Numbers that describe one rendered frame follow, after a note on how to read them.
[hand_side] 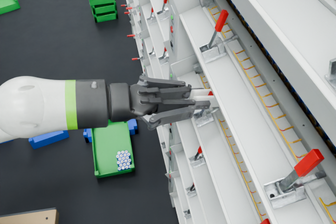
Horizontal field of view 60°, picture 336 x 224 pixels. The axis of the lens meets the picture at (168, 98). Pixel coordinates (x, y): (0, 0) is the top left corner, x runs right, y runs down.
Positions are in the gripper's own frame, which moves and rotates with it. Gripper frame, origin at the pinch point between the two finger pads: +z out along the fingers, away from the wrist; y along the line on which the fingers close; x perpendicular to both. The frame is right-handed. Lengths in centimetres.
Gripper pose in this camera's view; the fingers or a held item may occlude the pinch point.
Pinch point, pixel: (207, 98)
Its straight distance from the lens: 61.6
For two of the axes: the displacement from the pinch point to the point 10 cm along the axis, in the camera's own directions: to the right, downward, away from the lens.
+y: 2.2, 7.2, -6.6
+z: 9.6, -0.5, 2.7
